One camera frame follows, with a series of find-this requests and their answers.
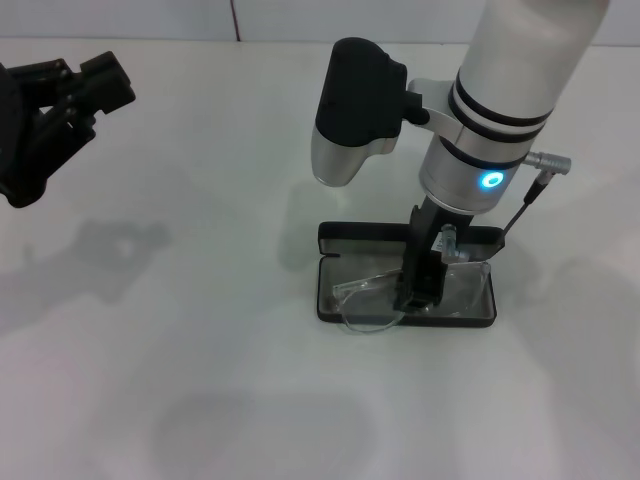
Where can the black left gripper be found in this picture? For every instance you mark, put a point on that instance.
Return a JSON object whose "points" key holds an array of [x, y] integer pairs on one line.
{"points": [[30, 150]]}

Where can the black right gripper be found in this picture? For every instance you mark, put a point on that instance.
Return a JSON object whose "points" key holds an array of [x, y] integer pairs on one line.
{"points": [[427, 240]]}

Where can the clear white glasses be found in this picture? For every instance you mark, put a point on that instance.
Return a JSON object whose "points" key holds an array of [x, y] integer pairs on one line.
{"points": [[365, 286]]}

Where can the black glasses case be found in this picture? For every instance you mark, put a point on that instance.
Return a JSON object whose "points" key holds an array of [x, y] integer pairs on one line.
{"points": [[360, 235]]}

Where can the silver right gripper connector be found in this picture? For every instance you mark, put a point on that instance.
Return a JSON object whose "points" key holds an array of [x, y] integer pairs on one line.
{"points": [[449, 240]]}

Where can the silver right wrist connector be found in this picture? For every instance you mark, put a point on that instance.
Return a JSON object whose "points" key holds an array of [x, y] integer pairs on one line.
{"points": [[547, 161]]}

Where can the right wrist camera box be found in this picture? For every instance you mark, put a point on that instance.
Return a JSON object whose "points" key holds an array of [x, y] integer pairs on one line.
{"points": [[360, 90]]}

